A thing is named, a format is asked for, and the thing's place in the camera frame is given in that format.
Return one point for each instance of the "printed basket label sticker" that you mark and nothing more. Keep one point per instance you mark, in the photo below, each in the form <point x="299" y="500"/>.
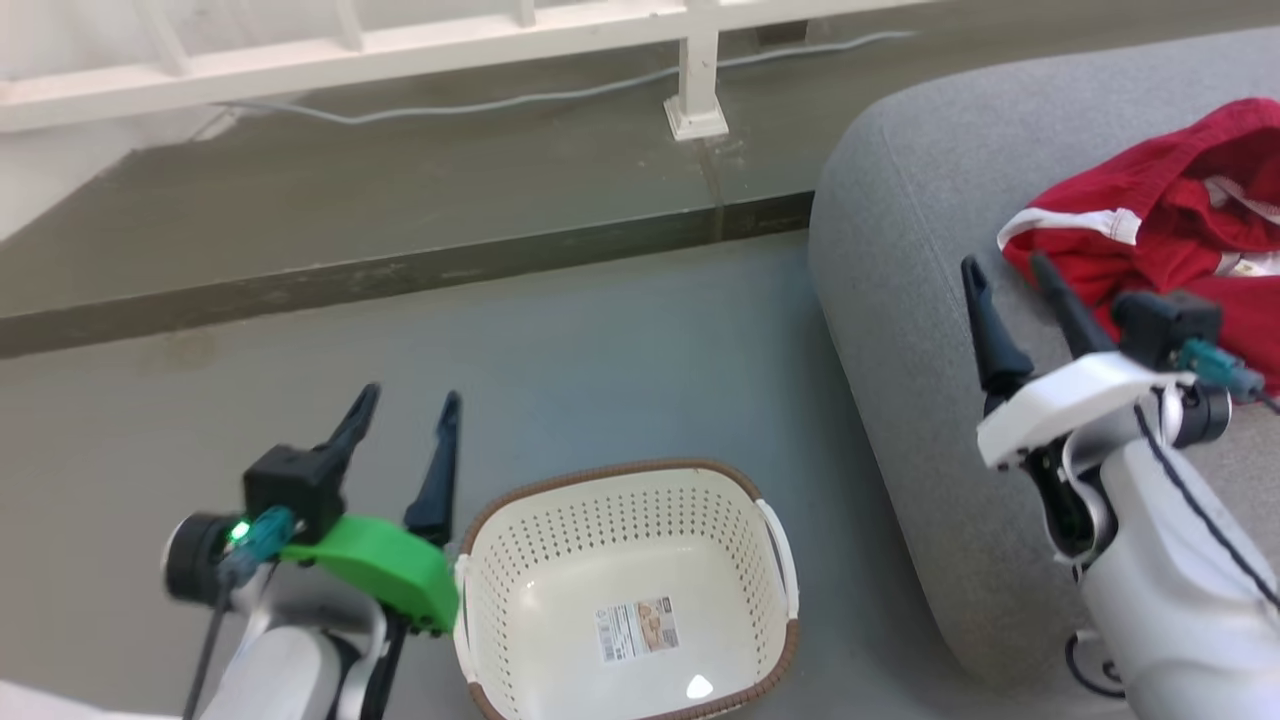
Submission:
<point x="638" y="630"/>

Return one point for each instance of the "white paper tag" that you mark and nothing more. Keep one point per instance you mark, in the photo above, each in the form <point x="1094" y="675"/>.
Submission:
<point x="50" y="702"/>

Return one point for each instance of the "grey fabric sofa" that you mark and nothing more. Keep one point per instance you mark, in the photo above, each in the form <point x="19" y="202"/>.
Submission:
<point x="900" y="350"/>

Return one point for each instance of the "white perforated laundry basket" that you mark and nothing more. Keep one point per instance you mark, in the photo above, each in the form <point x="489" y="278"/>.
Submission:
<point x="520" y="570"/>

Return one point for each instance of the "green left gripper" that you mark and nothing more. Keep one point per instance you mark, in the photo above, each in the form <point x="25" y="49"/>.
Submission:
<point x="385" y="565"/>

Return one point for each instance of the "teal camera connector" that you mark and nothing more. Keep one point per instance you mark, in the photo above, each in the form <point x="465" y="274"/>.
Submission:
<point x="1220" y="370"/>
<point x="258" y="535"/>

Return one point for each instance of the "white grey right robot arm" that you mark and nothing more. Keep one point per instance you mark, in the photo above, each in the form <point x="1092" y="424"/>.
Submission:
<point x="1170" y="570"/>

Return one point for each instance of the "white wooden railing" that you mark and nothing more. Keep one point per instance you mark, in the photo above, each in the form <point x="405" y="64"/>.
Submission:
<point x="350" y="60"/>

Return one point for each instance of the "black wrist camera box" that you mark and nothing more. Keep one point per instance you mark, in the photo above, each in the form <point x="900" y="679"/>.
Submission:
<point x="1165" y="325"/>
<point x="295" y="490"/>

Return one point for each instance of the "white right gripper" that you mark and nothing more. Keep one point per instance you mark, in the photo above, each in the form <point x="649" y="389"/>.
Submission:
<point x="1070" y="400"/>

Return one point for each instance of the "teal right camera connector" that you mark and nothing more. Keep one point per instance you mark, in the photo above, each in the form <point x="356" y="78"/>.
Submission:
<point x="1220" y="370"/>

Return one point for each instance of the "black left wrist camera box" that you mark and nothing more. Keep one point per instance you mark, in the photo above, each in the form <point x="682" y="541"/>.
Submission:
<point x="295" y="490"/>

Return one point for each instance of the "teal left camera connector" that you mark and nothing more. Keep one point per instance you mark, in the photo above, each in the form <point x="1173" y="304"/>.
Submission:
<point x="258" y="535"/>

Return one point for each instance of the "red garment with white trim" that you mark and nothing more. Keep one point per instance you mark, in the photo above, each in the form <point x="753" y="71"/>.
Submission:
<point x="1130" y="200"/>

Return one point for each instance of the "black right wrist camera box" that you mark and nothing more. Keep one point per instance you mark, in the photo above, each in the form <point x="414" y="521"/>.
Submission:
<point x="1165" y="325"/>

